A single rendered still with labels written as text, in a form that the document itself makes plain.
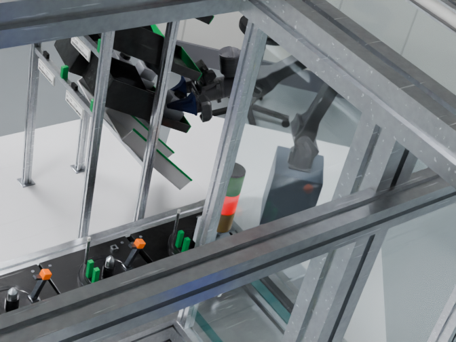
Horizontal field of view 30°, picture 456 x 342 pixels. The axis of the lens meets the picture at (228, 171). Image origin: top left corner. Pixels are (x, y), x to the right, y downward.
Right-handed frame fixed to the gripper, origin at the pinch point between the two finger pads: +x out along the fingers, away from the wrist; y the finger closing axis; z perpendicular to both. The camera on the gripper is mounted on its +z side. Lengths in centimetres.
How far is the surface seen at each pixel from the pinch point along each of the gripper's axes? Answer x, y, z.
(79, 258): 34.6, 24.8, -22.1
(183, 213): 3.9, 9.7, -30.7
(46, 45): 13, -242, -113
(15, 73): 33, -214, -109
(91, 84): 21.3, 2.6, 11.6
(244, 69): -1, 53, 39
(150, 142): 10.3, 10.2, -4.1
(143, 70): 5.4, -12.1, 2.9
